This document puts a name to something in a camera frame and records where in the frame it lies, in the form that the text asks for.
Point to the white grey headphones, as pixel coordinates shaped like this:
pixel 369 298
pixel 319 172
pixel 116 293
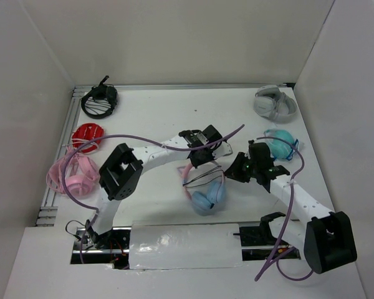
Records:
pixel 275 105

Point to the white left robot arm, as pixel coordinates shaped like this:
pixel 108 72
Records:
pixel 120 173

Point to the pink blue cat-ear headphones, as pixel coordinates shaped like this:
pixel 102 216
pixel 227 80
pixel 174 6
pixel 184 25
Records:
pixel 204 203

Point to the pink wrapped headphones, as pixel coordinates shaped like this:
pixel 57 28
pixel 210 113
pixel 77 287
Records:
pixel 81 174

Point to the black wrapped headphones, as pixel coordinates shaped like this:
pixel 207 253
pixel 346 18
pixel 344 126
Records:
pixel 101 101

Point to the white taped cover plate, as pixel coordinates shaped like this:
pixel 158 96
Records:
pixel 168 247

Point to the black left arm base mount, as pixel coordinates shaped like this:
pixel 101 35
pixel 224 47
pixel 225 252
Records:
pixel 113 250

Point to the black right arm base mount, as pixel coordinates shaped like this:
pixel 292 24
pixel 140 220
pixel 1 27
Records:
pixel 256 239

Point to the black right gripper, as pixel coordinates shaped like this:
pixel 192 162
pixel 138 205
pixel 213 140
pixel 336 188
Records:
pixel 234 170

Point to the teal wrapped headphones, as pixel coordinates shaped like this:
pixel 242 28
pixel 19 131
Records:
pixel 279 149

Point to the red wrapped headphones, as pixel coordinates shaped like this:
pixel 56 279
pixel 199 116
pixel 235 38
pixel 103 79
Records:
pixel 85 133

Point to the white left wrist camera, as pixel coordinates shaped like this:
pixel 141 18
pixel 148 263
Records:
pixel 224 149

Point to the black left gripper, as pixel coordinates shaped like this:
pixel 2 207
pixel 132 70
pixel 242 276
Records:
pixel 196 163

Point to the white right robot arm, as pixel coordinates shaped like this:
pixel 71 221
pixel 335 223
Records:
pixel 322 237

